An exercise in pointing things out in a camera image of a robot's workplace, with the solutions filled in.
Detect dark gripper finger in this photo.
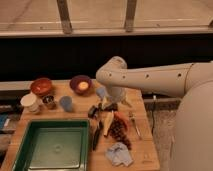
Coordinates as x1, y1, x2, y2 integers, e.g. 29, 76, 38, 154
104, 103, 118, 111
88, 106, 98, 118

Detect black brush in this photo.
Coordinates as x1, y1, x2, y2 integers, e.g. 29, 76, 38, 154
92, 121, 103, 151

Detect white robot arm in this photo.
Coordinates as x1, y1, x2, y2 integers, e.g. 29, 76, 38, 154
96, 56, 213, 171

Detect blue plastic cup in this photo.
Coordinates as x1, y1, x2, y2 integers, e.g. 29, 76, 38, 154
59, 96, 73, 112

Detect small metal cup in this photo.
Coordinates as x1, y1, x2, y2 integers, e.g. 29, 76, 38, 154
42, 95, 56, 110

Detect white paper cup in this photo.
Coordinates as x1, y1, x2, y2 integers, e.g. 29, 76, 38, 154
20, 93, 40, 114

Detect red pepper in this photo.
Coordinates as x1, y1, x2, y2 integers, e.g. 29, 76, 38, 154
114, 111, 129, 129

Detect banana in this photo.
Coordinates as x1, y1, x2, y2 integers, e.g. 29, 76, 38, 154
104, 112, 114, 136

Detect blue sponge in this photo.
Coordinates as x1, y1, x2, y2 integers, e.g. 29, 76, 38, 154
96, 87, 106, 100

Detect metal fork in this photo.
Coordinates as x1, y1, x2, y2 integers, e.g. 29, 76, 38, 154
129, 112, 142, 140

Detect dark red grapes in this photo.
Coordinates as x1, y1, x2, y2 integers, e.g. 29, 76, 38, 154
109, 120, 131, 149

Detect purple bowl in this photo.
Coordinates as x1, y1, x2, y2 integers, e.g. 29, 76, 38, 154
69, 75, 92, 95

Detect crumpled blue cloth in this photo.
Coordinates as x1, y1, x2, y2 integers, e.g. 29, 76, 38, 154
105, 142, 133, 167

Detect green plastic tray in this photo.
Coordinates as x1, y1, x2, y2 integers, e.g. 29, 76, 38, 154
12, 120, 90, 171

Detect red bowl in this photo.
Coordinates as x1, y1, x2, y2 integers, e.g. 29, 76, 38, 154
30, 78, 52, 97

